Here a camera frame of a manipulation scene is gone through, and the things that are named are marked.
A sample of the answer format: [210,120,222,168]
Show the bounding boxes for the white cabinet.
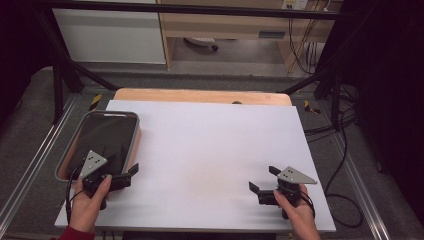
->
[52,0,167,65]

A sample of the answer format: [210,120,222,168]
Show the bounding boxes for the black curtain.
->
[0,0,58,118]
[319,0,424,214]

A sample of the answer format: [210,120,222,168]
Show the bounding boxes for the person's left hand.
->
[68,174,113,233]

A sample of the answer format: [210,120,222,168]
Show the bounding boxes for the person's right hand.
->
[273,184,316,232]

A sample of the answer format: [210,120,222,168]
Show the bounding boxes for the chair base with castor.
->
[183,37,220,52]

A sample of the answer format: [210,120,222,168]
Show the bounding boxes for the white wall socket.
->
[281,0,309,10]

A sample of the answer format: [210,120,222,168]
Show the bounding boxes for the black floor cable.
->
[304,83,365,229]

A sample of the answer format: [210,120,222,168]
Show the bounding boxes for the black metal frame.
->
[31,0,378,131]

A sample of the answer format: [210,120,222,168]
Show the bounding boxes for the light wooden desk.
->
[156,0,344,69]

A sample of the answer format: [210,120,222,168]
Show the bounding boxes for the bundle of hanging cables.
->
[287,16,321,75]

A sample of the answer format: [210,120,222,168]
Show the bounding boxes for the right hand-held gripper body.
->
[258,166,318,220]

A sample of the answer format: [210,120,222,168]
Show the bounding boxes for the black baking tray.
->
[54,110,142,184]

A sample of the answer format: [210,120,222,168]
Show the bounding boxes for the white board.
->
[54,99,337,233]

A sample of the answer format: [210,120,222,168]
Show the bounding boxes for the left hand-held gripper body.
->
[79,149,132,212]

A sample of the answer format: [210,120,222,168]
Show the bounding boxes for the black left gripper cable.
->
[65,165,84,225]

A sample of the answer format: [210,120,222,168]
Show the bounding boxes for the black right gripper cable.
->
[299,190,316,219]

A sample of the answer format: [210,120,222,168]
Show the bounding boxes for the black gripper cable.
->
[299,190,316,219]
[65,165,84,225]

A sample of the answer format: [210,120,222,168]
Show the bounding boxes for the aluminium floor rail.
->
[333,133,391,240]
[0,94,79,228]

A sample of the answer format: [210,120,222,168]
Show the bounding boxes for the yellow black striped marker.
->
[89,93,103,111]
[303,99,322,115]

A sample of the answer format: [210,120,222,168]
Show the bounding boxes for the wooden table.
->
[113,87,293,107]

